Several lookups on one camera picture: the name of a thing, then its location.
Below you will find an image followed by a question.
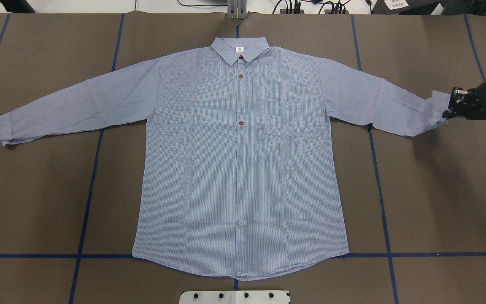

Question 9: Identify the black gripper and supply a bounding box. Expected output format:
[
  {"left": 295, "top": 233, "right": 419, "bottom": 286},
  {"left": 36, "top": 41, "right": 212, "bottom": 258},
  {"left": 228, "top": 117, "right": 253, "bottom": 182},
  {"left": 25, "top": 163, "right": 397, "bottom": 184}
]
[{"left": 450, "top": 48, "right": 486, "bottom": 121}]

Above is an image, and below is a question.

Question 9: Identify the light blue striped shirt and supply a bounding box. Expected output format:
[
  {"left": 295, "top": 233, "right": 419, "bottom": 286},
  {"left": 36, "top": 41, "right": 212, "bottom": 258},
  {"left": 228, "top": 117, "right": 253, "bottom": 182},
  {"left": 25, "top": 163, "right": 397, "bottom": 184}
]
[{"left": 0, "top": 37, "right": 450, "bottom": 281}]

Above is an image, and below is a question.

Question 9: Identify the aluminium frame post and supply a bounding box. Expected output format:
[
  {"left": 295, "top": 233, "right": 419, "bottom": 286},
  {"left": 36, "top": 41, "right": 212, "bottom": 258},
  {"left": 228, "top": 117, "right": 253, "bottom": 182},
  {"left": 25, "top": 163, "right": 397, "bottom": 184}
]
[{"left": 227, "top": 0, "right": 248, "bottom": 19}]

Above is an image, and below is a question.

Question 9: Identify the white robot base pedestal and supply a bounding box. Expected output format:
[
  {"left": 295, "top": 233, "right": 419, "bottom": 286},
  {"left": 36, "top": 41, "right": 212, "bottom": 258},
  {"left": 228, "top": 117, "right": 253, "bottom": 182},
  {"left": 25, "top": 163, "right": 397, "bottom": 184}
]
[{"left": 179, "top": 290, "right": 291, "bottom": 304}]

